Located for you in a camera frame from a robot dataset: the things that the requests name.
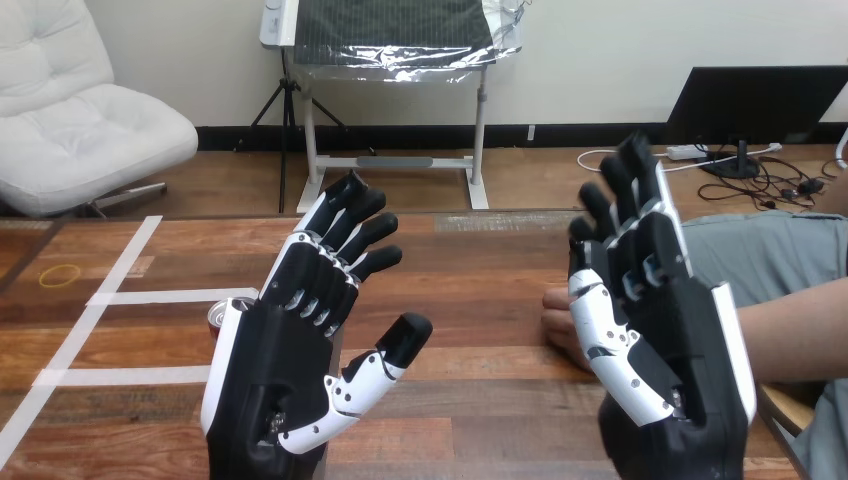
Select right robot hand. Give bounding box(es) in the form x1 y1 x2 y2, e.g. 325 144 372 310
567 132 758 480

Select person's hand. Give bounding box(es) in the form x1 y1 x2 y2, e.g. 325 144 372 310
541 286 592 372

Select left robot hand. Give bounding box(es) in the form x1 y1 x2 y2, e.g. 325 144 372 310
200 170 434 480

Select person's forearm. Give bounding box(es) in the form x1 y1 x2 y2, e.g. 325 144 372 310
735 276 848 386

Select red and white drink can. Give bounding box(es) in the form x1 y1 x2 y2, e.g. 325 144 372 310
207 298 257 343

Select person's body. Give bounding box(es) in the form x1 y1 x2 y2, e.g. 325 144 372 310
680 180 848 480

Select white desk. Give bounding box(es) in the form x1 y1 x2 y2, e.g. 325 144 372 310
258 0 492 215

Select white power strip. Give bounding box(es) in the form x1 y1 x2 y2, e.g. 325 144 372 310
665 143 711 162

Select black tripod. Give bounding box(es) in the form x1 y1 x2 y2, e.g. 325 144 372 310
234 49 350 215

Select dark screen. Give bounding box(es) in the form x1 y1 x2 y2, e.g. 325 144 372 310
665 64 848 181

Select white cushioned chair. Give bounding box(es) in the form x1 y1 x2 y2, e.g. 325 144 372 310
0 0 199 221

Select foil sheet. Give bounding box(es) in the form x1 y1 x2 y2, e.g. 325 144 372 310
290 0 526 85

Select tangle of cables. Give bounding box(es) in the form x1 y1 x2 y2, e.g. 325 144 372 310
576 141 844 213

